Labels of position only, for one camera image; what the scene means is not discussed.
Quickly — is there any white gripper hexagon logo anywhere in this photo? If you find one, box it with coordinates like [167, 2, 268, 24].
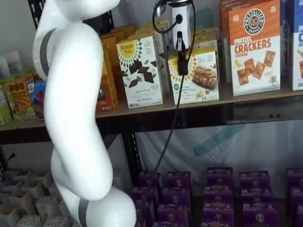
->
[171, 4, 196, 77]

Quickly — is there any white Simple Mills thins box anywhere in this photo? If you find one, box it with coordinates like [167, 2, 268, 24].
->
[142, 19, 173, 53]
[135, 27, 170, 95]

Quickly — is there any white yellow almond bars box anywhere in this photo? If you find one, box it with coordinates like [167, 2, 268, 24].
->
[168, 45, 220, 105]
[188, 38, 220, 54]
[193, 26, 221, 41]

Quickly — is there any orange Pretzel Crackers box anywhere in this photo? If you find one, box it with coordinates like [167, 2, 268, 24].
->
[218, 0, 234, 84]
[228, 0, 282, 97]

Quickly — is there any white Sweet Thins box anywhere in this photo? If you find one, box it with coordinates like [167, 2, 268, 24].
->
[116, 35, 164, 109]

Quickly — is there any long wooden shelf board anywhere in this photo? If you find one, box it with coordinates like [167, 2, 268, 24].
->
[95, 81, 303, 119]

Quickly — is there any plain orange snack box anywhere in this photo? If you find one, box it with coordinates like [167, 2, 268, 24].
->
[100, 32, 126, 99]
[109, 24, 137, 41]

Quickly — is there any orange Revival snack box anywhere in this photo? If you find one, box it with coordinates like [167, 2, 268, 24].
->
[95, 43, 119, 113]

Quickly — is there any black metal shelf rack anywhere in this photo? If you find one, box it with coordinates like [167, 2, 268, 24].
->
[0, 0, 303, 188]

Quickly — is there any blue white cracker box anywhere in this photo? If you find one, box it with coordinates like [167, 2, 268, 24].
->
[292, 0, 303, 92]
[280, 0, 294, 77]

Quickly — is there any purple snack box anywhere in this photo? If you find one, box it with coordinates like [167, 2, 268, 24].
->
[290, 187, 303, 207]
[241, 186, 273, 204]
[203, 184, 235, 201]
[242, 202, 278, 227]
[132, 186, 160, 204]
[134, 201, 156, 227]
[161, 188, 191, 207]
[201, 200, 235, 227]
[138, 172, 162, 190]
[239, 171, 271, 189]
[206, 167, 234, 185]
[166, 171, 192, 190]
[157, 204, 188, 223]
[285, 168, 303, 190]
[152, 220, 188, 227]

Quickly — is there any yellow Bobo's box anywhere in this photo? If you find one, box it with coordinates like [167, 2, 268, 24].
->
[30, 71, 45, 83]
[2, 78, 36, 121]

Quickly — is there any blue ZBar box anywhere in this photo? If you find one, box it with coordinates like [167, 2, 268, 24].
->
[25, 80, 47, 122]

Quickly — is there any short wooden shelf board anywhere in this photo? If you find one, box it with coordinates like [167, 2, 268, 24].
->
[0, 115, 51, 132]

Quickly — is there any green snack box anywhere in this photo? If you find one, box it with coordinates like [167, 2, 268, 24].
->
[0, 84, 13, 126]

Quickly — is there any white tarp backdrop teal logo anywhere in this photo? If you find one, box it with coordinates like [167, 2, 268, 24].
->
[111, 0, 303, 198]

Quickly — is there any white cup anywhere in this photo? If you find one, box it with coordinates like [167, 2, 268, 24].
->
[6, 50, 23, 74]
[0, 56, 10, 80]

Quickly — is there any small white open carton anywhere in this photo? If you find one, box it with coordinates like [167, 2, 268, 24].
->
[35, 195, 60, 218]
[8, 191, 32, 214]
[11, 170, 32, 184]
[30, 172, 52, 190]
[17, 214, 44, 227]
[20, 181, 41, 199]
[42, 216, 64, 227]
[0, 206, 21, 227]

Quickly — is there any short looped black cable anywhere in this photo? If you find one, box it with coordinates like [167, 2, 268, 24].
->
[151, 0, 183, 34]

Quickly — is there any long black cable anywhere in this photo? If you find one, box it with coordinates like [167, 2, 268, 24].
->
[153, 0, 196, 174]

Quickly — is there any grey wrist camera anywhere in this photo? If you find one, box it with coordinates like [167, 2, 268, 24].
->
[153, 1, 167, 16]

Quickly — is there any thin black plug cable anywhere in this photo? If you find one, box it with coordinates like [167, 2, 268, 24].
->
[0, 152, 16, 181]

